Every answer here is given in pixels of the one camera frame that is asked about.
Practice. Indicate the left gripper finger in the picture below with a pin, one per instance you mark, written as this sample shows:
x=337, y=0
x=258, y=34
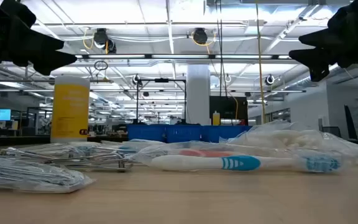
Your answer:
x=54, y=62
x=42, y=42

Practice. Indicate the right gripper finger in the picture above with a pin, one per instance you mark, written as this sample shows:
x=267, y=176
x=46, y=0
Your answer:
x=322, y=37
x=319, y=60

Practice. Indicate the bagged white cotton swabs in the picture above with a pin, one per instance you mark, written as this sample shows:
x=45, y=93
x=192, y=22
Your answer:
x=291, y=138

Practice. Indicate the light blue bagged toothbrush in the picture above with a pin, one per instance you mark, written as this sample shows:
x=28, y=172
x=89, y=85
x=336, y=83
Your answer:
x=85, y=148

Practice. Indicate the silver nail clipper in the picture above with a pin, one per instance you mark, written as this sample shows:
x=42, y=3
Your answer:
x=36, y=153
x=104, y=164
x=110, y=154

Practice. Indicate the teal white bagged toothbrush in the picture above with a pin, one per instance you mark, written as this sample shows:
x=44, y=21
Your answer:
x=129, y=149

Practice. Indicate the bagged metal whisks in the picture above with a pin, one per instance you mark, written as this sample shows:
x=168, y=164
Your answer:
x=26, y=174

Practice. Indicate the red white bagged toothbrush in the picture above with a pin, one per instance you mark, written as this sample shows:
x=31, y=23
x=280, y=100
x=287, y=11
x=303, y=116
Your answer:
x=204, y=153

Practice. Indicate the blue white bagged toothbrush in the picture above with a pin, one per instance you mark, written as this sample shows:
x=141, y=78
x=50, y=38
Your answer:
x=182, y=162

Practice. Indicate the yellow wipes canister white lid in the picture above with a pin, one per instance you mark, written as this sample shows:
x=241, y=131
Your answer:
x=70, y=109

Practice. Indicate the black leaning panel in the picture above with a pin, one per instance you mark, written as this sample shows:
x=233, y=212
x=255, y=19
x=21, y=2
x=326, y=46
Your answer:
x=350, y=124

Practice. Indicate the dark office chair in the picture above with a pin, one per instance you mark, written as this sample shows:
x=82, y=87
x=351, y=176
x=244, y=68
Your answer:
x=331, y=132

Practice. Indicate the blue plastic bin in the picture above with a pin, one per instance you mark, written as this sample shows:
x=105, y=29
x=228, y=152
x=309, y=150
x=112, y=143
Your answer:
x=146, y=133
x=183, y=133
x=211, y=133
x=245, y=128

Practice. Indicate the black flat panel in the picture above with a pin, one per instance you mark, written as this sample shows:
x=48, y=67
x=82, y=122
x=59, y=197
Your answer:
x=228, y=107

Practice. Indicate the black rig stand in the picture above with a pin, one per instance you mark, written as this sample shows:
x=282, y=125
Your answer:
x=162, y=80

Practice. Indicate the small yellow bottle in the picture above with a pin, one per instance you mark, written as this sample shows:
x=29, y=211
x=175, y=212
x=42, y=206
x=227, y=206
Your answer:
x=216, y=119

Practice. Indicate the long ceiling light bar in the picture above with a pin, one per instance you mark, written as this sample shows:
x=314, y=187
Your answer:
x=179, y=56

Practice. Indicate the white round column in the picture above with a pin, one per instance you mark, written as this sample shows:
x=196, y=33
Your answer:
x=198, y=93

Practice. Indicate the black aluminium table frame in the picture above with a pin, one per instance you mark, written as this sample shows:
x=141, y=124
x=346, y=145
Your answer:
x=17, y=140

